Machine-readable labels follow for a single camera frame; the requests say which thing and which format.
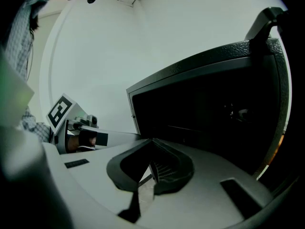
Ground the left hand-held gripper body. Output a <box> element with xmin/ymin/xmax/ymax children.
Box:
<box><xmin>46</xmin><ymin>93</ymin><xmax>109</xmax><ymax>155</ymax></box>

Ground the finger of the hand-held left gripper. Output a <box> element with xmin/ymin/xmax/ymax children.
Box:
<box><xmin>107</xmin><ymin>130</ymin><xmax>142</xmax><ymax>146</ymax></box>

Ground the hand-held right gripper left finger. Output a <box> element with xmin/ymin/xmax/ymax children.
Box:
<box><xmin>106</xmin><ymin>138</ymin><xmax>153</xmax><ymax>192</ymax></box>

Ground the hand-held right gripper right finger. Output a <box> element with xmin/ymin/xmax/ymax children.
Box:
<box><xmin>150</xmin><ymin>138</ymin><xmax>195</xmax><ymax>196</ymax></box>

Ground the black cabinet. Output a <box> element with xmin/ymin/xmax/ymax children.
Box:
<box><xmin>125</xmin><ymin>6</ymin><xmax>292</xmax><ymax>182</ymax></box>

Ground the person's left forearm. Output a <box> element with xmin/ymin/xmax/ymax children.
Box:
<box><xmin>16</xmin><ymin>105</ymin><xmax>57</xmax><ymax>144</ymax></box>

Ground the person's left hand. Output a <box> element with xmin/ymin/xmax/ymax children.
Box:
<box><xmin>66</xmin><ymin>130</ymin><xmax>98</xmax><ymax>153</ymax></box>

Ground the person's checked shirt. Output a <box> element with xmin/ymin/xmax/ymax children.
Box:
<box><xmin>4</xmin><ymin>0</ymin><xmax>51</xmax><ymax>81</ymax></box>

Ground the thin black headset cable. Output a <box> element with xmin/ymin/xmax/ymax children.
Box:
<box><xmin>25</xmin><ymin>20</ymin><xmax>35</xmax><ymax>81</ymax></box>

